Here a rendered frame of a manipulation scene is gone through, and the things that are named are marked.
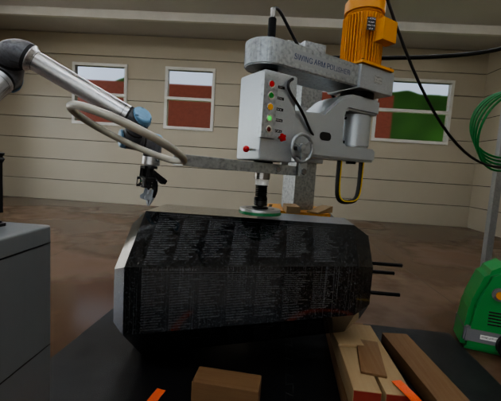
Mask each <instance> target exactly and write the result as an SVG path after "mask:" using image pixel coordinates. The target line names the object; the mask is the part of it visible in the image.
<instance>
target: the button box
mask: <svg viewBox="0 0 501 401"><path fill-rule="evenodd" d="M270 80H273V81H274V83H275V86H274V88H270V87H269V81H270ZM270 91H271V92H273V93H274V98H273V99H269V98H268V93H269V92H270ZM277 101H278V77H277V76H272V75H268V74H263V75H262V84H261V96H260V109H259V122H258V137H259V138H271V139H274V136H275V124H276V112H277ZM268 103H272V104H273V106H274V108H273V110H272V111H269V110H268V109H267V104H268ZM268 114H270V115H272V117H273V120H272V121H271V122H268V121H267V120H266V116H267V115H268ZM266 126H271V128H272V131H271V132H270V133H267V132H266Z"/></svg>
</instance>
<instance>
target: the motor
mask: <svg viewBox="0 0 501 401"><path fill-rule="evenodd" d="M385 13H386V0H349V1H347V3H346V4H345V10H344V20H343V28H342V38H341V47H340V59H343V60H347V61H350V62H352V63H355V64H366V65H369V66H371V67H374V68H378V69H381V70H383V71H386V72H389V73H392V72H394V69H391V68H387V67H385V66H382V65H381V61H382V53H383V46H384V47H387V46H390V45H394V44H395V43H396V36H397V28H398V23H397V22H396V21H393V20H391V19H389V18H387V17H385Z"/></svg>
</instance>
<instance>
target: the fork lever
mask: <svg viewBox="0 0 501 401"><path fill-rule="evenodd" d="M186 157H187V159H188V161H187V163H186V164H185V165H181V166H191V167H200V168H209V169H227V170H236V171H246V172H255V173H272V174H281V175H291V176H297V175H298V166H292V165H278V164H270V163H263V162H249V161H241V160H234V159H226V158H212V157H205V156H197V155H189V154H186ZM173 165H180V164H173ZM306 172H307V170H306V169H302V170H301V173H302V174H303V175H305V174H306Z"/></svg>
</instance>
